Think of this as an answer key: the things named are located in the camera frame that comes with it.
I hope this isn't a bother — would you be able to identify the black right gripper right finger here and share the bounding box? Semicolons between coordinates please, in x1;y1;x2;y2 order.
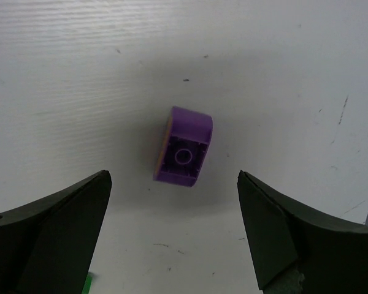
237;171;368;293

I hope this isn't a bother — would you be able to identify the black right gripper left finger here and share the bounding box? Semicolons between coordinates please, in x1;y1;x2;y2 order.
0;170;111;293

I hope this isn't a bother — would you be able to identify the purple curved lego brick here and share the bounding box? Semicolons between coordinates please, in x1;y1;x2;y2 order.
153;106;213;187

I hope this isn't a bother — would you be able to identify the green lego brick right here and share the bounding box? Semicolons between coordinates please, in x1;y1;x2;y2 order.
82;273;94;294

